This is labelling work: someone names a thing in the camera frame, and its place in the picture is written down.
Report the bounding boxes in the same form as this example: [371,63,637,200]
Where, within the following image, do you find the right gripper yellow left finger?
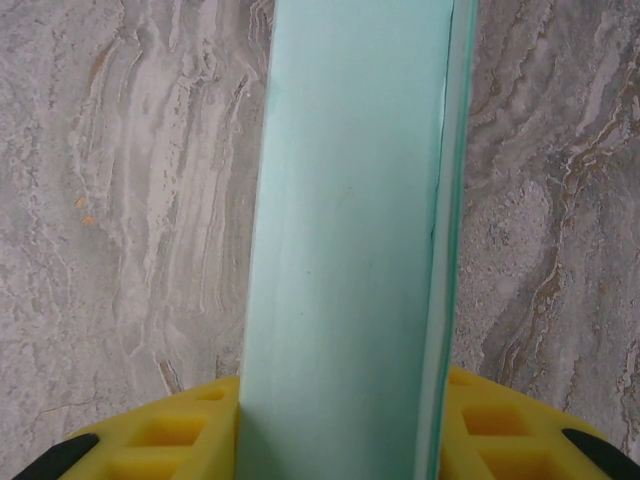
[12,376,242,480]

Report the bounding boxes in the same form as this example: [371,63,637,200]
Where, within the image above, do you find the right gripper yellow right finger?
[438,363,640,480]

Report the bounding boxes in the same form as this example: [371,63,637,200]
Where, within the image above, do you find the light teal paper box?
[237,0,477,480]

